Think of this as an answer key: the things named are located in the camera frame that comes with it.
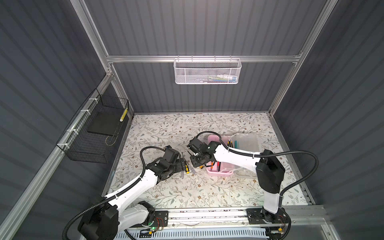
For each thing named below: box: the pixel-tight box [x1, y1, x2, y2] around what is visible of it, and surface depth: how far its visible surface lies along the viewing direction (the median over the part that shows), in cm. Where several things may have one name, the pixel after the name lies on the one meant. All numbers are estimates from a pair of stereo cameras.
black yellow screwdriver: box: [184, 160, 190, 174], surface depth 91 cm
